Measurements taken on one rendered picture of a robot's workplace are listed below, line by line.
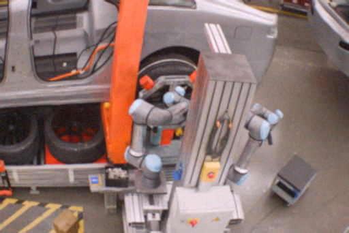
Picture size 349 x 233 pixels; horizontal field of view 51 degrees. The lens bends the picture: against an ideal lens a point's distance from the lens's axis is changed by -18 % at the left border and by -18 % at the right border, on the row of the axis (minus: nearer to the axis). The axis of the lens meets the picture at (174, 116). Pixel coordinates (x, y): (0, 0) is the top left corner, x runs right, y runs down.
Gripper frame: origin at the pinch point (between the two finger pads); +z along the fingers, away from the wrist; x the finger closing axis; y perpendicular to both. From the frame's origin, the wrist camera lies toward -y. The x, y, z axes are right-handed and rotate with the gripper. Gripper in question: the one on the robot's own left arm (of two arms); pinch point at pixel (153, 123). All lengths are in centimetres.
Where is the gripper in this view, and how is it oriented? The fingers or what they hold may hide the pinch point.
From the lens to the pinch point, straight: 332.8
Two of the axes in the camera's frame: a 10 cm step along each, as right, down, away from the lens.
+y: 8.1, 5.9, 0.0
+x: 2.5, -3.4, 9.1
